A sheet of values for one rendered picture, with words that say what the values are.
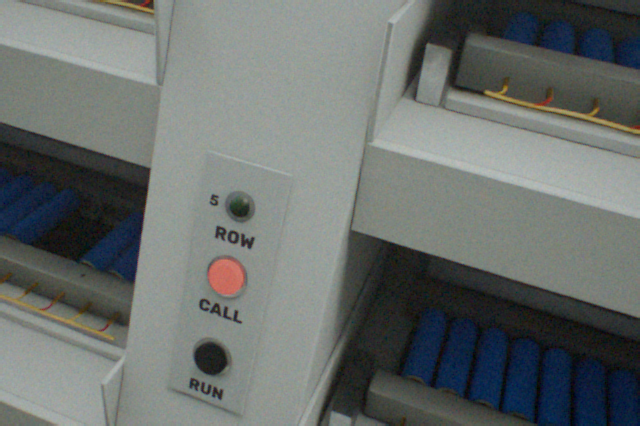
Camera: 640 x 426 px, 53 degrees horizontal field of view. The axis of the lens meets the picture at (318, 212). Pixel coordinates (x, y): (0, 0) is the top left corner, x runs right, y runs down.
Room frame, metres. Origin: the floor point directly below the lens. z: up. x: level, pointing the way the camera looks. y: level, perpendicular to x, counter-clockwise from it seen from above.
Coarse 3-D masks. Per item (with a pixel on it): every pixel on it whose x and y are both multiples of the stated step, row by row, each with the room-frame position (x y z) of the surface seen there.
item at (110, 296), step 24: (0, 240) 0.39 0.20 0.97; (0, 264) 0.37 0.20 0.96; (24, 264) 0.37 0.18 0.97; (48, 264) 0.37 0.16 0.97; (72, 264) 0.38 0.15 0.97; (48, 288) 0.37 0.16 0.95; (72, 288) 0.36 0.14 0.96; (96, 288) 0.36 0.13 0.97; (120, 288) 0.36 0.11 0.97; (48, 312) 0.35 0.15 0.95; (96, 312) 0.36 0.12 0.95; (120, 312) 0.36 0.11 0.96
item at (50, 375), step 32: (0, 128) 0.50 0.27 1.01; (64, 160) 0.49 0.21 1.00; (96, 160) 0.48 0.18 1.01; (0, 288) 0.37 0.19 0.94; (0, 320) 0.35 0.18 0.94; (96, 320) 0.36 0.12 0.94; (0, 352) 0.33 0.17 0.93; (32, 352) 0.33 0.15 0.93; (64, 352) 0.33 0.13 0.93; (0, 384) 0.30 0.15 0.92; (32, 384) 0.31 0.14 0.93; (64, 384) 0.31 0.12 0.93; (96, 384) 0.31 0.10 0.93; (0, 416) 0.30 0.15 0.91; (32, 416) 0.29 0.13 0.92; (64, 416) 0.29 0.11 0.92; (96, 416) 0.29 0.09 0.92
